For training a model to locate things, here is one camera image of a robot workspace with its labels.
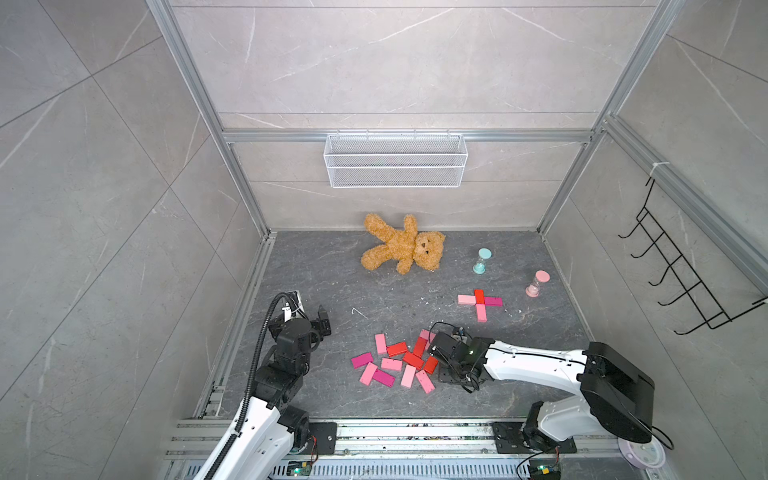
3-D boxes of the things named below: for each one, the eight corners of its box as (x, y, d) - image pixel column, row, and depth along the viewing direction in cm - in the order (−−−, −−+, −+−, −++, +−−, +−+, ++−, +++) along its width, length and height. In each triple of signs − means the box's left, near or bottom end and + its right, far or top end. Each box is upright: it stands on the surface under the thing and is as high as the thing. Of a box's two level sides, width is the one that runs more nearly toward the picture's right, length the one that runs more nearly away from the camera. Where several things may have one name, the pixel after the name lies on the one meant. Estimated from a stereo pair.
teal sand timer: (473, 274, 109) (480, 257, 101) (471, 265, 112) (478, 248, 104) (486, 274, 109) (493, 257, 101) (484, 265, 112) (491, 248, 104)
